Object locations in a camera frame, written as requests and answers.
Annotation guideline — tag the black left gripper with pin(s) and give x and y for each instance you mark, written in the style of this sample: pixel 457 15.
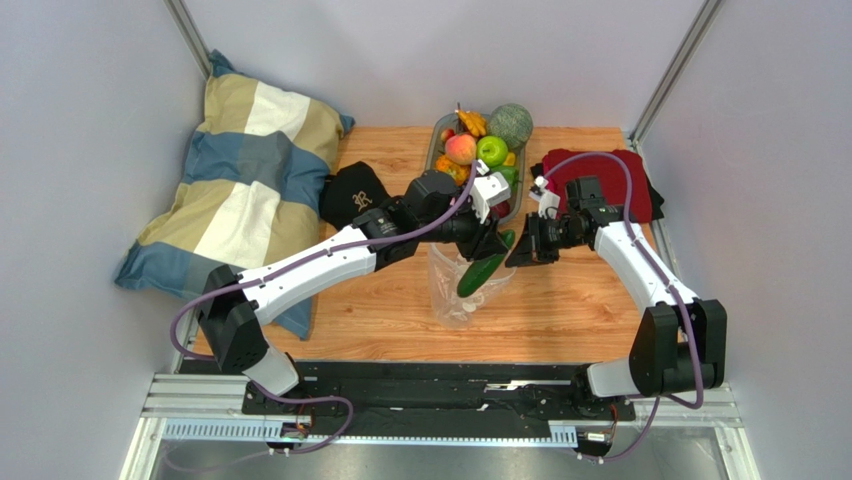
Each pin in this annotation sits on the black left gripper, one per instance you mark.
pixel 484 239

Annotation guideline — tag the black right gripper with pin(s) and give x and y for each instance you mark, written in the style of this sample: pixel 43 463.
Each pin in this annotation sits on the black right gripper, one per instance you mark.
pixel 539 238

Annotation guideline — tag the green cucumber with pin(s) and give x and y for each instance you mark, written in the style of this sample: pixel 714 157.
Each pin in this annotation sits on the green cucumber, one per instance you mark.
pixel 480 271

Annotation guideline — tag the clear polka dot zip bag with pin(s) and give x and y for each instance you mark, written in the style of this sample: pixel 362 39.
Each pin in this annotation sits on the clear polka dot zip bag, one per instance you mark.
pixel 445 268

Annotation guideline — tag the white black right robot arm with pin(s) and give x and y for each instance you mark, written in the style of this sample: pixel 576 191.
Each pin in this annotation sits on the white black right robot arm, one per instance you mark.
pixel 679 348

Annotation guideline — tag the green bell pepper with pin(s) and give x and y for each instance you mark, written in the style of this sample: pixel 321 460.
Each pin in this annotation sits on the green bell pepper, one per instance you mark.
pixel 510 174

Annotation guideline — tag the green apple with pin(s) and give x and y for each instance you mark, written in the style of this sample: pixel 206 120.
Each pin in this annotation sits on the green apple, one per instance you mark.
pixel 492 150

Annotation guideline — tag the peach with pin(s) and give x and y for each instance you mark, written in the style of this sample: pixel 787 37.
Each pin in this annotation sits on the peach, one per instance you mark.
pixel 461 149

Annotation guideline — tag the grey fruit basket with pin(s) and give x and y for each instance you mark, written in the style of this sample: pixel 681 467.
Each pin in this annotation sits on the grey fruit basket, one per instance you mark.
pixel 510 208

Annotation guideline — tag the green cantaloupe melon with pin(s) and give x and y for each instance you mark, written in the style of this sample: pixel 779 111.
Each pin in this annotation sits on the green cantaloupe melon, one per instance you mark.
pixel 511 122

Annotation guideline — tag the black cap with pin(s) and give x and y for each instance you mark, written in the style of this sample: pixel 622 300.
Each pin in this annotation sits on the black cap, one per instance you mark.
pixel 350 192

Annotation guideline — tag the striped blue beige pillow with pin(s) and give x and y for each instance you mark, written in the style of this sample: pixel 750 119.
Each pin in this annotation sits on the striped blue beige pillow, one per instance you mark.
pixel 249 195

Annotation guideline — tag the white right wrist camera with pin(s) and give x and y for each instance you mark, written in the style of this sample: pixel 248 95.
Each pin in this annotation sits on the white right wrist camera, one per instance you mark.
pixel 548 202

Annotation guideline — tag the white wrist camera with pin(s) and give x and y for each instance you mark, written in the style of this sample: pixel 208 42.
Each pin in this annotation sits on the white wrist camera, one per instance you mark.
pixel 489 189
pixel 548 202

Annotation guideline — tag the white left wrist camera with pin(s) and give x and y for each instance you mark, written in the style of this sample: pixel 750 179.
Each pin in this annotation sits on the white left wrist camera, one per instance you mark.
pixel 489 189

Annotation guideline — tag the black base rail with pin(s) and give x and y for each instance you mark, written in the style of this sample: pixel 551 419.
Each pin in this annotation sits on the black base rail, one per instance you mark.
pixel 437 400

